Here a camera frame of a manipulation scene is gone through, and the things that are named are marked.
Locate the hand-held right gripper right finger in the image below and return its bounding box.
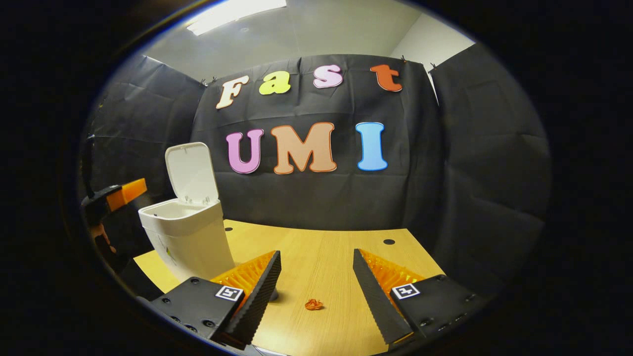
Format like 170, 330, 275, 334
353, 249, 490, 347

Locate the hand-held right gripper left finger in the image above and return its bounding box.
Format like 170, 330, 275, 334
148, 250, 282, 349

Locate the white desktop garbage bin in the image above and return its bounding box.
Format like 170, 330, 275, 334
138, 142, 235, 282

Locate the wooden desktop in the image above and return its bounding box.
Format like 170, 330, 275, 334
134, 219, 446, 356

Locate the black backdrop cloth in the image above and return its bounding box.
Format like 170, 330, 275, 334
79, 42, 552, 292

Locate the rectangular ceiling light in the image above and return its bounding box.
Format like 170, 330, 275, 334
186, 0, 287, 37

